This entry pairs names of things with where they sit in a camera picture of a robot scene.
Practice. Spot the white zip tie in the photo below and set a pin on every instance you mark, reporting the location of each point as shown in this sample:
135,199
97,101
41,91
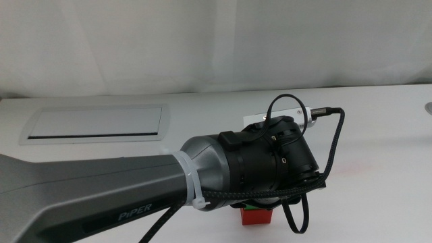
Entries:
192,175

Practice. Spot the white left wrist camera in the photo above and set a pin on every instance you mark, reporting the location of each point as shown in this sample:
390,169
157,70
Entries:
287,114

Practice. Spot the black left Piper arm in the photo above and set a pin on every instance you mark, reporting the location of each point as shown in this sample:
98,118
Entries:
101,189

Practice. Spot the red cube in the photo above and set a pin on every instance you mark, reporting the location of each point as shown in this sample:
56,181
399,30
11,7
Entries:
256,217

